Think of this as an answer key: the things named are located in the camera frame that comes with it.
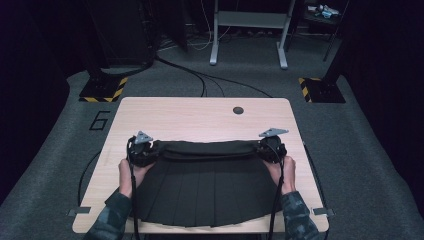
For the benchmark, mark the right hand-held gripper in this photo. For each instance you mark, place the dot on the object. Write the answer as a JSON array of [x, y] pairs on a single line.
[[272, 149]]

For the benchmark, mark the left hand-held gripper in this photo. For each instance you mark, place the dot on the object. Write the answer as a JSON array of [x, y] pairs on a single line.
[[142, 152]]

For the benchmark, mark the black pleated skirt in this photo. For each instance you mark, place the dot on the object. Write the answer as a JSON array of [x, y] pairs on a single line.
[[208, 186]]

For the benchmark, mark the person's left hand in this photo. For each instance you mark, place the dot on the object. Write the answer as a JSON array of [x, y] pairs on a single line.
[[128, 178]]

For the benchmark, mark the person's right hand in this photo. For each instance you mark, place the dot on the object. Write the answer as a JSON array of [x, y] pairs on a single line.
[[287, 175]]

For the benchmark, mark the grey tape strip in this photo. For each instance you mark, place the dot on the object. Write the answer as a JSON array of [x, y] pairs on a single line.
[[323, 211], [79, 211]]

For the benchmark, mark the black cabinet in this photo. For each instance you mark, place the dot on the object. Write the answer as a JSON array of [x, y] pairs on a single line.
[[126, 30]]

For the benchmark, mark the white metal stand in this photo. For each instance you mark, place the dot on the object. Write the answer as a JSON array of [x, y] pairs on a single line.
[[248, 20]]

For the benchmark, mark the dark shelf with clutter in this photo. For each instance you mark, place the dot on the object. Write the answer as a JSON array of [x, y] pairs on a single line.
[[322, 11]]

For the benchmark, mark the black yellow striped base plate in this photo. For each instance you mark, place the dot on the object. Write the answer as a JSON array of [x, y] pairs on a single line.
[[321, 90], [103, 90]]

